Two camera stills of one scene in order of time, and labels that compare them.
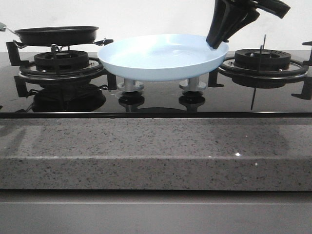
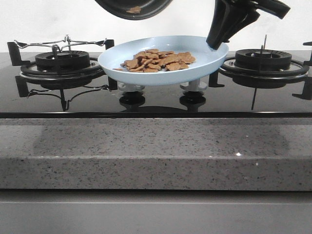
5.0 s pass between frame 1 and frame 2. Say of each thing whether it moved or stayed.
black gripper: stayed
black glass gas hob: stayed
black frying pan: moved
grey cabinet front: stayed
